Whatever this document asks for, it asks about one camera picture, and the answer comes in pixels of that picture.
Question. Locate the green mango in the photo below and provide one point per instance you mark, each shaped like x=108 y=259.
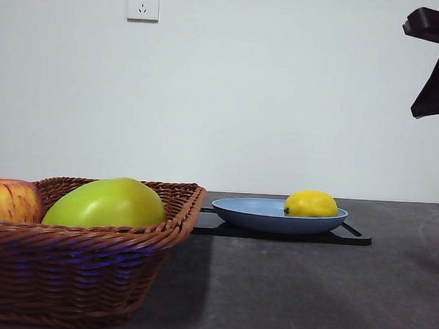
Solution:
x=103 y=206

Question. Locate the blue round plate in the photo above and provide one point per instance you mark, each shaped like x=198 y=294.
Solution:
x=253 y=216

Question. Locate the red yellow apple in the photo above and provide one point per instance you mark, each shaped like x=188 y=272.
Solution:
x=7 y=201

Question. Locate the white wall power outlet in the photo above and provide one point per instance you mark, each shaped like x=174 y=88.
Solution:
x=143 y=4

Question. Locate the brown woven wicker basket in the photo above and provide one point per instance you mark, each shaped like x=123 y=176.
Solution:
x=70 y=267

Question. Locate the yellow lemon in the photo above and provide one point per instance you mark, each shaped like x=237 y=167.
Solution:
x=311 y=204

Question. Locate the black flat rectangular tray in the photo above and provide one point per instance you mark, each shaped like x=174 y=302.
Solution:
x=348 y=237

